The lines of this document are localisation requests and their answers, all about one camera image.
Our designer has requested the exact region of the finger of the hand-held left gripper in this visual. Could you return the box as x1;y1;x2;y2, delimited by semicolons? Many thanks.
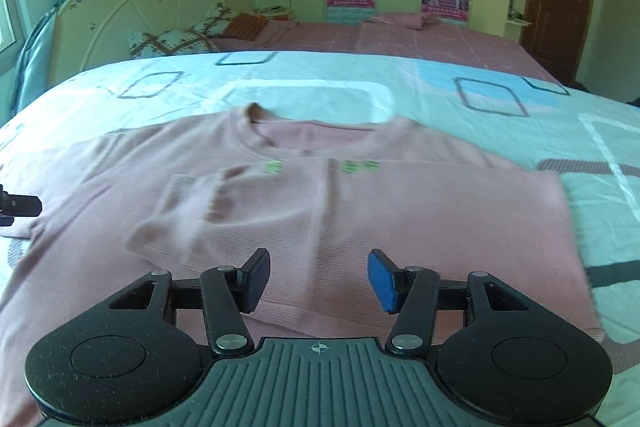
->
0;184;44;228

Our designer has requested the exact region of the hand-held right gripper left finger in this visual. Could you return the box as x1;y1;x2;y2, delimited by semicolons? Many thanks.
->
106;248;271;360

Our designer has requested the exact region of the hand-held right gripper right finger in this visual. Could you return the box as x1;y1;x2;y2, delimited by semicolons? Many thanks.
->
366;249;533;358

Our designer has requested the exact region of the pink t-shirt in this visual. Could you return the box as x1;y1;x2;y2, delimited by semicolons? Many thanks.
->
0;103;606;410

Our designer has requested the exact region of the patterned light blue quilt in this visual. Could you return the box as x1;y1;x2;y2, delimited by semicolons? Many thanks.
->
0;51;640;427

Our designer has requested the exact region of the patterned pillow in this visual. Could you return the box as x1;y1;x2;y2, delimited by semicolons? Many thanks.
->
192;1;236;38
129;28;221;58

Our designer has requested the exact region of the pink bed sheet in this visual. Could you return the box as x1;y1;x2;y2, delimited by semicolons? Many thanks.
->
210;14;566;85

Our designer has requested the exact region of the orange-brown cushion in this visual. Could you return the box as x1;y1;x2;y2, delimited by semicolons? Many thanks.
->
220;13;271;42

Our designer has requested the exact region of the stack of books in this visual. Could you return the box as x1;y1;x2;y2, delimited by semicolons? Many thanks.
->
252;4;296;22

